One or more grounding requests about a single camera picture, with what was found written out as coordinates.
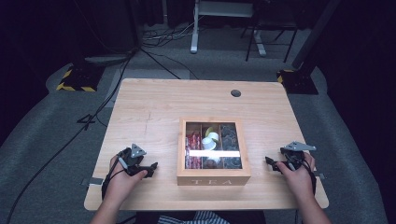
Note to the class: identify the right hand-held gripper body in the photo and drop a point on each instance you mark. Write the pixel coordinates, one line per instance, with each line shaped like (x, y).
(295, 155)

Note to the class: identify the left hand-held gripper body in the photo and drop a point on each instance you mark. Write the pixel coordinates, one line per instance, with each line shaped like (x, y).
(134, 155)

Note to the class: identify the wooden tea box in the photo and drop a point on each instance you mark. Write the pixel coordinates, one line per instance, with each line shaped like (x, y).
(213, 178)

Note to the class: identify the person's right hand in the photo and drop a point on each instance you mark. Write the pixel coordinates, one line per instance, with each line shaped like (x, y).
(300, 183)

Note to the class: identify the person's left hand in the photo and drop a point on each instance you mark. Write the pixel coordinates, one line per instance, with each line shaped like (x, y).
(121, 185)

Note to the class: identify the grey tape strip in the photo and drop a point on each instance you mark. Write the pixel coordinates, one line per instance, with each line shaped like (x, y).
(93, 181)
(320, 176)

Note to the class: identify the red stick packet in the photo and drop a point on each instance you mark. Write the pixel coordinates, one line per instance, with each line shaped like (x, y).
(188, 143)
(193, 143)
(199, 143)

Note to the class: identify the pile of dark capsules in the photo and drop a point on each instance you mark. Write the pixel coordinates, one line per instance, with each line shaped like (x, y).
(229, 140)

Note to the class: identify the brown coffee capsule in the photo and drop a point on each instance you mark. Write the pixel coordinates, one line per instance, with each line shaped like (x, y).
(211, 162)

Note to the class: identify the white coffee capsule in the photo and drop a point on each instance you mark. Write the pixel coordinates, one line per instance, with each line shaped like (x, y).
(214, 136)
(208, 144)

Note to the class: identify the striped shirt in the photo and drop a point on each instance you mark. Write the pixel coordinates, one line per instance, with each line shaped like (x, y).
(199, 217)

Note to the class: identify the green coffee capsule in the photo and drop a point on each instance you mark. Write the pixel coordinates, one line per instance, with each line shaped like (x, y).
(209, 130)

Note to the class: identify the black base with hazard tape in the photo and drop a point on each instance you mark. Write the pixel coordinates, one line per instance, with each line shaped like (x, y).
(79, 79)
(299, 82)

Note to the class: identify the dark round table grommet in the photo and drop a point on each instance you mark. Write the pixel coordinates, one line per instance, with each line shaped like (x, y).
(235, 93)

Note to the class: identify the grey flat stand base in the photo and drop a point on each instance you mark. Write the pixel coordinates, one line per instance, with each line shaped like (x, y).
(107, 59)

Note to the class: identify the black metal chair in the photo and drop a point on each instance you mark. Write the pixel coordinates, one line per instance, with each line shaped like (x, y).
(289, 43)

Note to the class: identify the dark slanted stand pole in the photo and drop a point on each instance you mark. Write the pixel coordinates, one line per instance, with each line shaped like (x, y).
(314, 34)

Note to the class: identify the white desk frame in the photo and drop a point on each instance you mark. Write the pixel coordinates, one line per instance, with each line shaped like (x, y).
(194, 37)

